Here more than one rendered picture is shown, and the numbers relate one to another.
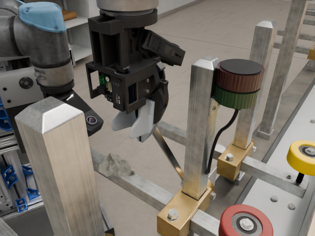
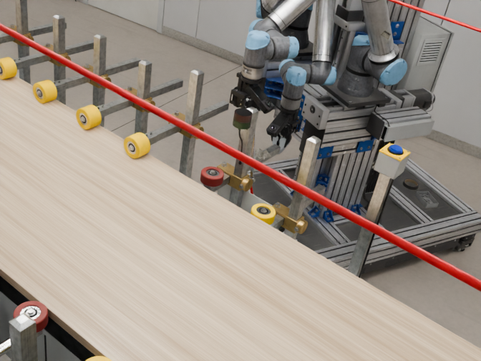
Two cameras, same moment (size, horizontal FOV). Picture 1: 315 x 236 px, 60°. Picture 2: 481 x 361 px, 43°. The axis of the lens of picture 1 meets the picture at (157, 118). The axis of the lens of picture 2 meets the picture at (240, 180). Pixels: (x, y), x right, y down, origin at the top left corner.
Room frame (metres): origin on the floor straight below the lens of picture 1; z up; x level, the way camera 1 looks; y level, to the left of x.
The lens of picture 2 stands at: (0.22, -1.90, 2.05)
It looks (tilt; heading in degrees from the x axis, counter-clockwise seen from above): 33 degrees down; 85
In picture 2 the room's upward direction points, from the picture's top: 10 degrees clockwise
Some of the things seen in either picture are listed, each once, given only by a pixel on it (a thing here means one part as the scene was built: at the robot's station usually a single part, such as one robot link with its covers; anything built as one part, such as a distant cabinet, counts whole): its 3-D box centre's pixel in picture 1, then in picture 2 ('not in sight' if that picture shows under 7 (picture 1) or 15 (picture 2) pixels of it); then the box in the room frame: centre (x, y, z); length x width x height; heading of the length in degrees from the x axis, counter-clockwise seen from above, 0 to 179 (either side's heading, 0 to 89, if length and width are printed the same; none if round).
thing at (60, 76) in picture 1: (53, 72); (290, 101); (0.53, 0.22, 1.05); 0.08 x 0.08 x 0.05
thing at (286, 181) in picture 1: (218, 153); (290, 212); (0.56, -0.16, 0.80); 0.43 x 0.03 x 0.04; 53
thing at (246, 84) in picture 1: (239, 74); (243, 115); (0.34, -0.11, 1.13); 0.06 x 0.06 x 0.02
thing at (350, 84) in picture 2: not in sight; (357, 78); (0.82, 0.44, 1.09); 0.15 x 0.15 x 0.10
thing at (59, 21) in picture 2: not in sight; (59, 69); (-0.43, 0.53, 0.89); 0.03 x 0.03 x 0.48; 53
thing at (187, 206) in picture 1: (189, 207); (233, 177); (0.35, -0.06, 0.85); 0.13 x 0.06 x 0.05; 143
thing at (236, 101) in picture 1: (236, 91); (241, 122); (0.34, -0.11, 1.10); 0.06 x 0.06 x 0.02
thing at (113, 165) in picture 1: (114, 163); (260, 152); (0.44, 0.09, 0.87); 0.09 x 0.07 x 0.02; 53
